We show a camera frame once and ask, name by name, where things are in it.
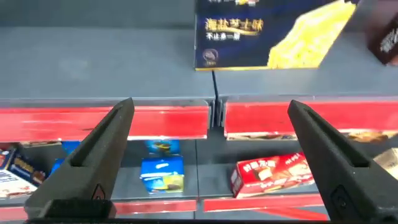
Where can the red snack box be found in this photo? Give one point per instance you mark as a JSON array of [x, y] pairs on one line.
[[267, 175]]

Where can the white snack box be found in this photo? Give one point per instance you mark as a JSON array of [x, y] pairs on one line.
[[12, 184]]

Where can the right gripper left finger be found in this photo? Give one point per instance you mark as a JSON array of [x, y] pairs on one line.
[[93, 168]]

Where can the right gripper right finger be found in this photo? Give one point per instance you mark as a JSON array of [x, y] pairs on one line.
[[339, 174]]

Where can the dark brown snack box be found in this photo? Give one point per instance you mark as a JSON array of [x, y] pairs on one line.
[[384, 39]]

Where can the blue cookie box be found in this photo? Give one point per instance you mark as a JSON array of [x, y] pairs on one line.
[[162, 174], [162, 147], [66, 152]]

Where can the dark blue biscuit box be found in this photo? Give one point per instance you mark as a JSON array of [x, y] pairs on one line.
[[21, 166]]

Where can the dark blue snack box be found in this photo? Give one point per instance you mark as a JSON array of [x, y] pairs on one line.
[[248, 34]]

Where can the beige snack box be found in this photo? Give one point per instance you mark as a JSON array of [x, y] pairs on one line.
[[388, 161]]

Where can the grey shop shelf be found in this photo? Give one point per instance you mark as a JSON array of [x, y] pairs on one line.
[[102, 65]]

